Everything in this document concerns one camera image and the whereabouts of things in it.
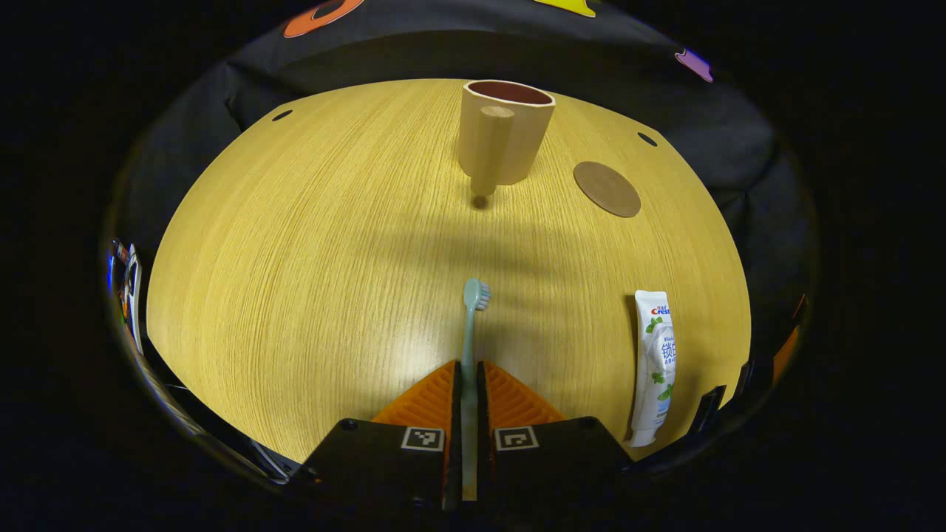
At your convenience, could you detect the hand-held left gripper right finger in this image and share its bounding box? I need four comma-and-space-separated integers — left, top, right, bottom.
476, 360, 636, 512

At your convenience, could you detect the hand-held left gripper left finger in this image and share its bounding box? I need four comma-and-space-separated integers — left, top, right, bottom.
290, 360, 463, 514

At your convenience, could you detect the white toothpaste tube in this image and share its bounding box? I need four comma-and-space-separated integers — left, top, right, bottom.
628, 290, 677, 448

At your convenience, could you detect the light green toothbrush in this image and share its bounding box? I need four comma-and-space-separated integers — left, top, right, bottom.
460, 278, 492, 503

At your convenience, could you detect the round brown coaster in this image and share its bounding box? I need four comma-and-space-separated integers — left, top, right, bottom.
573, 161, 642, 219

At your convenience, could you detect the beige cup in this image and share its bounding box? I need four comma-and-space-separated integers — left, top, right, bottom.
457, 79, 557, 199

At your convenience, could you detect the computer monitor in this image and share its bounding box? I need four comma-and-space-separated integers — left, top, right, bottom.
106, 238, 145, 354

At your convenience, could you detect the black backdrop cloth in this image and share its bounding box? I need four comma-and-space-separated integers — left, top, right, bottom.
118, 0, 814, 370

